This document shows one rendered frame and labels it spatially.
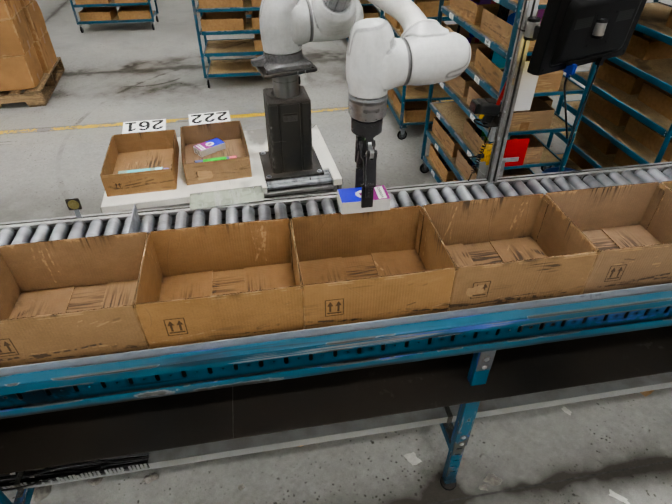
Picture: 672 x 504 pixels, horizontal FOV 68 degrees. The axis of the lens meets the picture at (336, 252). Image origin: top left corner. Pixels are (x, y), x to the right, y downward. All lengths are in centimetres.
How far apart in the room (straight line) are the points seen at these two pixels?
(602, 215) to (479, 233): 42
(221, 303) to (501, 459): 139
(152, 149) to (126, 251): 112
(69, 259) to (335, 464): 123
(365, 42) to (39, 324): 95
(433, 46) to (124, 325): 95
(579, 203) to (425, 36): 81
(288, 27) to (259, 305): 116
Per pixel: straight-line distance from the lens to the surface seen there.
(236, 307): 123
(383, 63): 114
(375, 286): 125
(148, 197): 221
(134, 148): 258
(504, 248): 166
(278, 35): 204
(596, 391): 218
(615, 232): 187
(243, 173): 223
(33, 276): 163
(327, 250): 151
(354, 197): 131
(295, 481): 209
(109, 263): 155
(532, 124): 283
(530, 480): 221
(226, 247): 148
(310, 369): 133
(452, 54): 121
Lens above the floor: 186
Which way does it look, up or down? 39 degrees down
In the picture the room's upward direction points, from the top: straight up
